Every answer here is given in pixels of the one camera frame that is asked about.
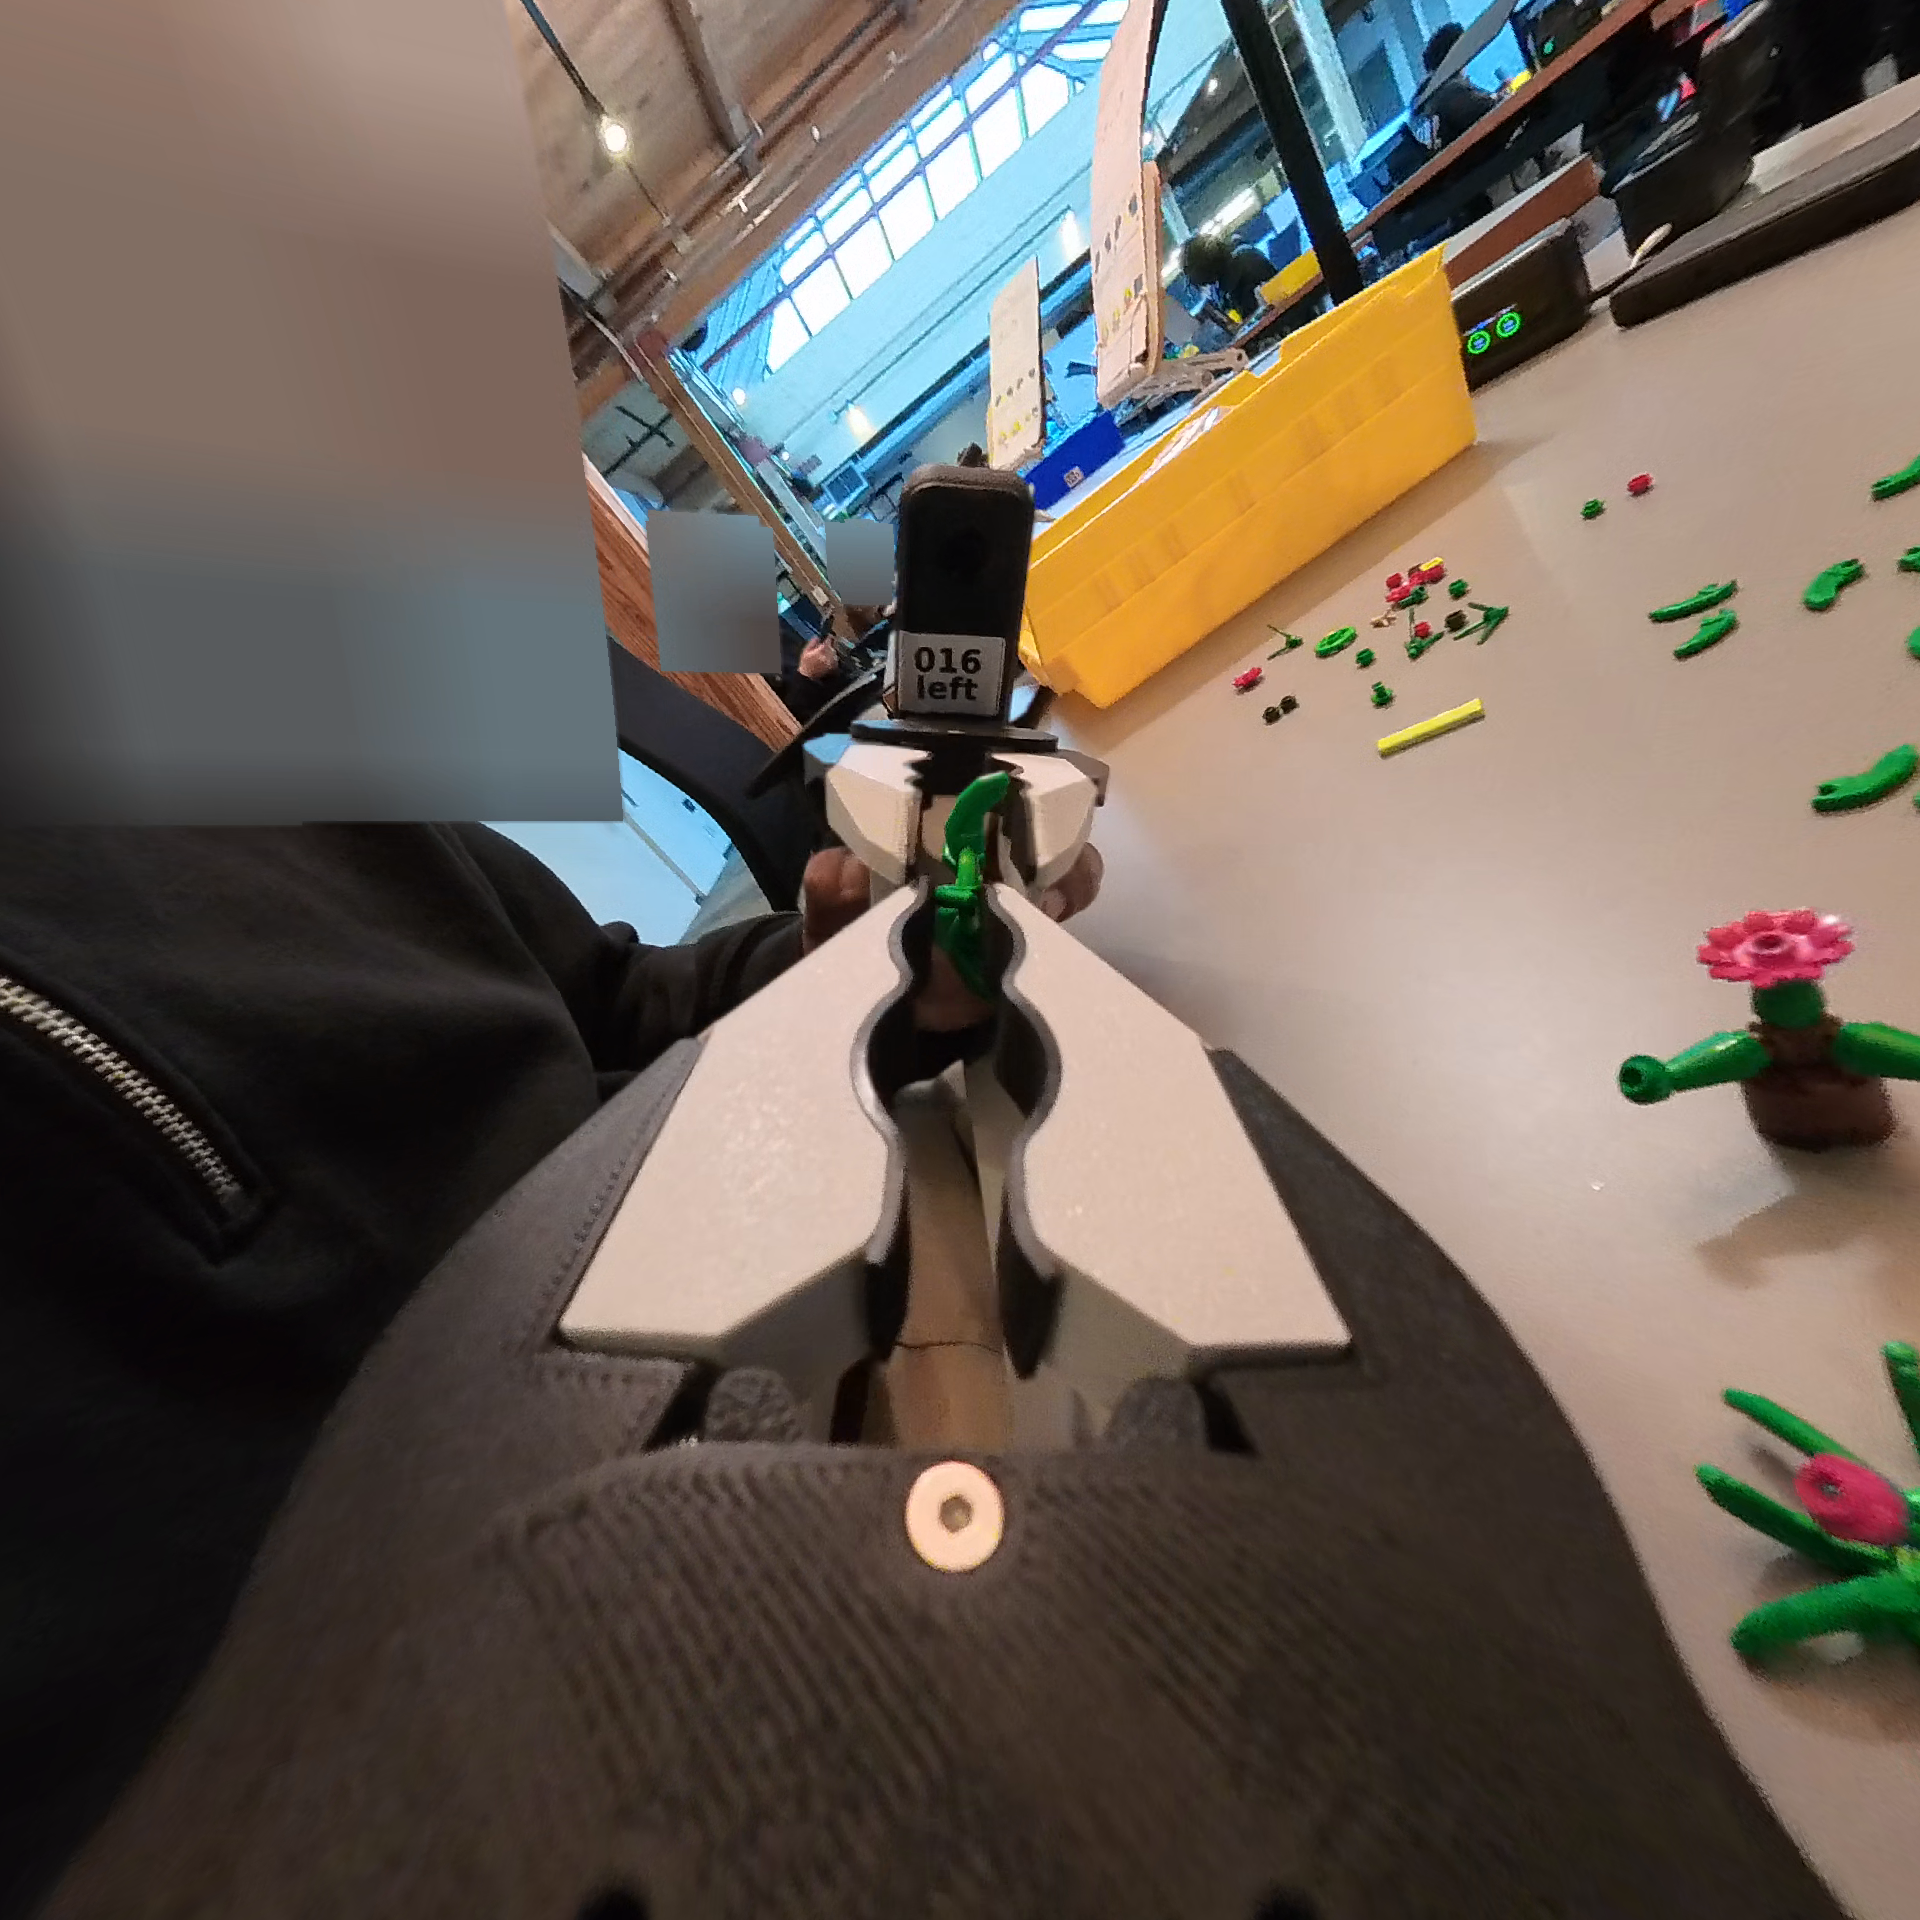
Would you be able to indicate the yellow plastic bin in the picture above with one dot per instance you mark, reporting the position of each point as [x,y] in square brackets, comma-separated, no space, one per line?
[1276,480]

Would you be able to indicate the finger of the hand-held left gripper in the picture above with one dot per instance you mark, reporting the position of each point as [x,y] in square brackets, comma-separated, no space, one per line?
[871,810]
[1058,810]

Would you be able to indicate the ceiling spot lamp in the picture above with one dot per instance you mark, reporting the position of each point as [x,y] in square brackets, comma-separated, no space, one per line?
[613,134]

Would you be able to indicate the person's left hand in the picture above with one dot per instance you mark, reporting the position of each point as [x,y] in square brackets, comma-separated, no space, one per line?
[833,900]

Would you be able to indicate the person's left forearm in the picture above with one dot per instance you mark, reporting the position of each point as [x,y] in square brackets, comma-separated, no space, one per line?
[707,984]

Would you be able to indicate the tall instruction booklet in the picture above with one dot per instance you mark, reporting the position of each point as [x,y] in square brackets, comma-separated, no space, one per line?
[1126,228]

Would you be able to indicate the black pole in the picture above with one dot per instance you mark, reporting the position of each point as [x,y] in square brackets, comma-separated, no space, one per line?
[1290,134]

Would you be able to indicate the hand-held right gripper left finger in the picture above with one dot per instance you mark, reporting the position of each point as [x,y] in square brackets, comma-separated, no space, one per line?
[736,1199]

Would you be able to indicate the green stem with red bud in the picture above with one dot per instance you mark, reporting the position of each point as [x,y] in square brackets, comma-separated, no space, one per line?
[1421,641]

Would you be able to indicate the group of green toy leaves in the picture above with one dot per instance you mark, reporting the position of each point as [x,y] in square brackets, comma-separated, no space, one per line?
[1858,785]

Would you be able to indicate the green three-leaf toy sprig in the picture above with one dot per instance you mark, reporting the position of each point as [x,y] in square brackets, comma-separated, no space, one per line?
[1483,617]

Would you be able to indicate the pink and red flower pieces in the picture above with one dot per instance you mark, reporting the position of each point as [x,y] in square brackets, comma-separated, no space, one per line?
[1411,587]

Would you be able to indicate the person's tan pants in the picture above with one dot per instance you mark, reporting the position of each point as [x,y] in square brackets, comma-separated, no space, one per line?
[945,1275]

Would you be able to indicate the yellow flat toy bar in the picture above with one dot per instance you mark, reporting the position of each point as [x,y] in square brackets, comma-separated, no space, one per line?
[1430,729]

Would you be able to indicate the green star-shaped toy stem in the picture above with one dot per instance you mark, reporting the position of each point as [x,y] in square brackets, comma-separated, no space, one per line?
[975,810]

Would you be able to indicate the green toy bush pink flowers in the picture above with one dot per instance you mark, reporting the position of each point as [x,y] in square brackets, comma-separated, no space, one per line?
[1854,1501]

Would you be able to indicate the person's black jacket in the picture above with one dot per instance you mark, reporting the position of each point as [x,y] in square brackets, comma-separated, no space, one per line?
[303,1199]

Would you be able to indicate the dark flat board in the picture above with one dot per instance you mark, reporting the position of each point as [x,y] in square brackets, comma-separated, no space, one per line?
[1770,241]

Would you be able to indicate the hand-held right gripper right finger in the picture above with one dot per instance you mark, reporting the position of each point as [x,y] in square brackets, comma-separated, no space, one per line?
[1169,1199]

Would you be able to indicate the blue storage box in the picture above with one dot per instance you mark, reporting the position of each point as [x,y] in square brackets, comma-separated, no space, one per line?
[1089,453]

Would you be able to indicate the black device green lights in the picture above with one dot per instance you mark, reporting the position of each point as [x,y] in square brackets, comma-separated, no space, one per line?
[1531,293]

